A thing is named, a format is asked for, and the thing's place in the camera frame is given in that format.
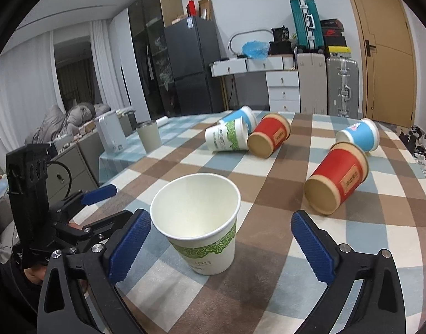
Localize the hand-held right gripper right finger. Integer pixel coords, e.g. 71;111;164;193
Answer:
291;209;406;334

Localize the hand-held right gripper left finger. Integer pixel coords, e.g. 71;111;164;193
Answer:
37;209;153;334

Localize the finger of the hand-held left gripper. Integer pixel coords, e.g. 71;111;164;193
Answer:
69;210;135;247
55;184;118;224

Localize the white cup green print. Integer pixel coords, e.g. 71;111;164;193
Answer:
205;117;250;153
150;173;242;276

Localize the person's left forearm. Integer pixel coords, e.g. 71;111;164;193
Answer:
0;244;43;334

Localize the red paper cup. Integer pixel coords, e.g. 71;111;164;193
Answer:
303;141;369;215
247;112;291;158

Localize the blue paper cup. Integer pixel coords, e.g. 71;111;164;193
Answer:
335;118;380;153
218;105;257;135

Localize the person's left hand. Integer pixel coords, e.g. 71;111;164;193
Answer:
23;266;48;288

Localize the grey low cabinet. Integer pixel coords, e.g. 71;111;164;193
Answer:
46;131;105;202

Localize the checkered tablecloth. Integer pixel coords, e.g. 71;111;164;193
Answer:
98;110;426;334

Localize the white appliance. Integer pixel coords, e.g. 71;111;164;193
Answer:
94;110;127;154

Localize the grey tumbler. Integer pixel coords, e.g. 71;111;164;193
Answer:
135;120;163;151

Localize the grey duvet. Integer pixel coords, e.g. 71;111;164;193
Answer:
24;102;111;144

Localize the white curtain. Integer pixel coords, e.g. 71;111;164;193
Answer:
0;30;64;154
88;19;117;109

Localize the dark glass cabinet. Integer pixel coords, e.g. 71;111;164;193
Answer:
127;0;184;123

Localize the black white patterned cloth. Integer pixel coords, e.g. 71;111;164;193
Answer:
399;124;426;181

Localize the dark grey fridge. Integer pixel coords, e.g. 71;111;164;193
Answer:
164;16;225;117

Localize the white drawer unit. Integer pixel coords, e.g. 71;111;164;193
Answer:
265;70;301;113

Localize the silver suitcase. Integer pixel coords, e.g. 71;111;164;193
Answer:
326;57;360;119

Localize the beige suitcase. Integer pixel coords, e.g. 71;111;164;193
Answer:
296;52;329;115

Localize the white desk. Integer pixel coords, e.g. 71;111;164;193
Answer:
209;55;297;111

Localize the yellow black shoe box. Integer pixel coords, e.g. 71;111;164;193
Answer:
326;45;352;59

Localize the wooden door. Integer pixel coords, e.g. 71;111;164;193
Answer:
341;0;418;129

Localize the blue plastic bag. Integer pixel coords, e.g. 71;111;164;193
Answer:
241;40;271;60

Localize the black bag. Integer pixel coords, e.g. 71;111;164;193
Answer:
268;26;293;55

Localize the cardboard box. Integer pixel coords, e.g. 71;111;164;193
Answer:
198;0;214;21

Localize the red black shoe box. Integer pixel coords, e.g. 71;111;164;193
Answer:
321;28;348;47

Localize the teal suitcase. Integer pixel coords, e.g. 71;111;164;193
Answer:
290;0;325;51

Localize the black cable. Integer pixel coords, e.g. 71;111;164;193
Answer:
49;161;72;199

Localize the oval metal frame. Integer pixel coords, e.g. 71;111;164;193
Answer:
228;28;275;55

